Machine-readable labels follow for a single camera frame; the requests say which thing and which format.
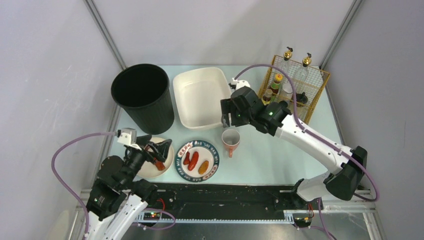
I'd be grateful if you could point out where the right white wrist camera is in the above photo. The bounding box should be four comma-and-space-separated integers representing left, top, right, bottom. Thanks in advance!
228, 78, 251, 91

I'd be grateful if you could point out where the electronics board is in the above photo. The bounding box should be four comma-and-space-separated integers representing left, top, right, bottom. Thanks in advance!
142, 211, 162, 222
293, 217, 313, 228

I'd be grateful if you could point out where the orange sausage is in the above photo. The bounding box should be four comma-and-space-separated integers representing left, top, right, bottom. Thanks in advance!
198, 160, 209, 175

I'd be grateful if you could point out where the yellow wire basket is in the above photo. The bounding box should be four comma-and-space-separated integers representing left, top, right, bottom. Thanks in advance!
258, 55, 330, 124

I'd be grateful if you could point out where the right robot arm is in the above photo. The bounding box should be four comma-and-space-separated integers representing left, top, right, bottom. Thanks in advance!
220, 86, 368, 202

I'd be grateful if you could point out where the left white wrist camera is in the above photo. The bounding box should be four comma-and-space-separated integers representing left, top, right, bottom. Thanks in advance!
117, 127, 137, 147

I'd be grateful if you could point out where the white rectangular tub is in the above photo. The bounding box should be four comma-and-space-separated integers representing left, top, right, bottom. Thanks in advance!
172, 67, 231, 131

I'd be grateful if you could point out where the small bottle tan cap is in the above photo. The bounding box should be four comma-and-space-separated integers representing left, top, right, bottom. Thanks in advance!
261, 89, 273, 106

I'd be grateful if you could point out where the orange ceramic mug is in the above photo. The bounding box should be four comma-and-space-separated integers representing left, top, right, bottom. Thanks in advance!
221, 129, 241, 158

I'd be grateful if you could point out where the green rimmed patterned plate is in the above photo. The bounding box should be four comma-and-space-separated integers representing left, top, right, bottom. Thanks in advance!
174, 140, 220, 183

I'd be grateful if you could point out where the glass oil bottle gold spout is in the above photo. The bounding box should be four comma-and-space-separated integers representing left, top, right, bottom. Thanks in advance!
279, 46, 293, 74

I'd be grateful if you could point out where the large red sausage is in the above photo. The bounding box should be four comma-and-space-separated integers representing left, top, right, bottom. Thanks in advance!
187, 151, 199, 171

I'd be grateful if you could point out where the right electronics board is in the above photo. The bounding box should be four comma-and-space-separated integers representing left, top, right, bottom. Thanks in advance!
293, 217, 313, 228

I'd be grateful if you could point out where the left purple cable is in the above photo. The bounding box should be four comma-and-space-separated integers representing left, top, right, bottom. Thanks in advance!
50, 132, 119, 240

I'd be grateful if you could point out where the left electronics board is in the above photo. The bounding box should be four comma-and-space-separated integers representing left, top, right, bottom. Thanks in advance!
142, 211, 162, 222

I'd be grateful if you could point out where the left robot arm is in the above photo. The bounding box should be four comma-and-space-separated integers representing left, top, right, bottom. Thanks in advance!
84, 128, 172, 240

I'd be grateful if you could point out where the red label sauce bottle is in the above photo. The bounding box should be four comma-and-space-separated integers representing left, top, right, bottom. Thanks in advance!
268, 73, 284, 102

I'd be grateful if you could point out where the cream plate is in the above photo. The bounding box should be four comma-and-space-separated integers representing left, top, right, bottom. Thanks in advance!
137, 136, 174, 179

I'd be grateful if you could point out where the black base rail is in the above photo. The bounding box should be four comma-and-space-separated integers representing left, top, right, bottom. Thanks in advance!
147, 182, 323, 221

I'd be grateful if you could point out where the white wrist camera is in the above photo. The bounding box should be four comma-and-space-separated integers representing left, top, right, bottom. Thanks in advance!
117, 127, 137, 147
228, 78, 251, 91

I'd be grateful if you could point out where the black ribbed trash bin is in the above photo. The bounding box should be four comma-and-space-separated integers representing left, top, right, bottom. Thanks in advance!
110, 63, 175, 135

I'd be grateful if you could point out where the jar with black lid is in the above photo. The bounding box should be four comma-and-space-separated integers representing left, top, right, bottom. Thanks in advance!
295, 92, 309, 108

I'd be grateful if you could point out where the brown meat piece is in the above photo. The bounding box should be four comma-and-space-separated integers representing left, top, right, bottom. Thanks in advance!
154, 160, 166, 171

